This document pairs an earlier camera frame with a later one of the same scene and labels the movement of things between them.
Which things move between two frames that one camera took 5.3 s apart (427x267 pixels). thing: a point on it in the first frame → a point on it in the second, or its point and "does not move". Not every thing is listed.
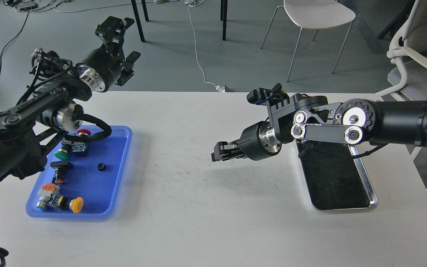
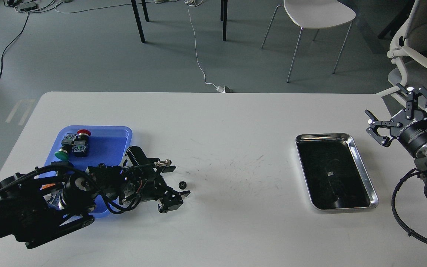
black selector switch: x=60 y=167 does not move
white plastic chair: x=315 y=14 does not move
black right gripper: x=256 y=142 → x=417 y=130
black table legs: x=223 y=17 does not move
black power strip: x=27 y=6 does not move
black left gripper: x=102 y=68 → x=144 y=180
